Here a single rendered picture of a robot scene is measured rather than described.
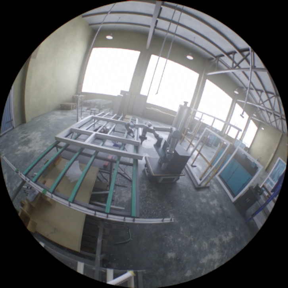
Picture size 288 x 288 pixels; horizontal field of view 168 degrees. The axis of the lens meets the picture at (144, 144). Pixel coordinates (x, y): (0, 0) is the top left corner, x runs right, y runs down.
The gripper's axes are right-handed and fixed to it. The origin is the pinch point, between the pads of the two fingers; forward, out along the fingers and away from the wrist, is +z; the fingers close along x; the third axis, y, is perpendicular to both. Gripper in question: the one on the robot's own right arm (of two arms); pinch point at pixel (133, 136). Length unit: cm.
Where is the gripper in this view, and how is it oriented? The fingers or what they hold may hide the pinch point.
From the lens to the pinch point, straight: 191.5
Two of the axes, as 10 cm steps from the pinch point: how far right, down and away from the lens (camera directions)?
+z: 5.6, 8.0, -2.2
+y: -3.5, -0.2, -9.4
